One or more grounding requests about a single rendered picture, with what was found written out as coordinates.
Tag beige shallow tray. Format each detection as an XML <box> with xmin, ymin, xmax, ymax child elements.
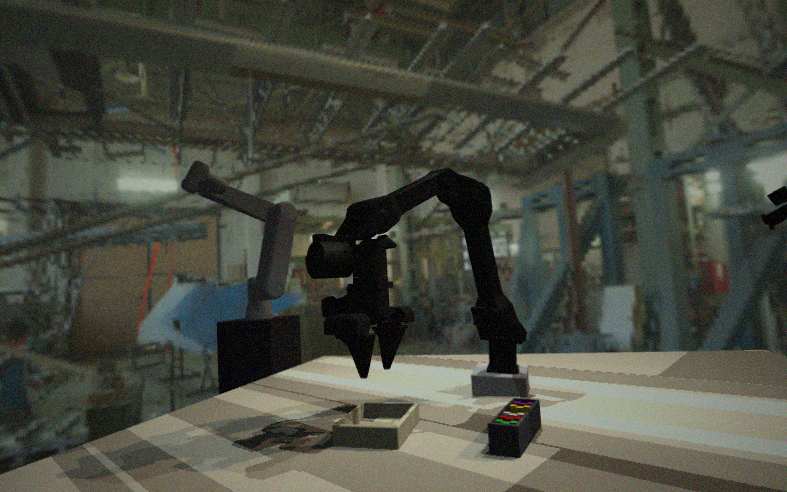
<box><xmin>332</xmin><ymin>402</ymin><xmax>420</xmax><ymax>450</ymax></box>

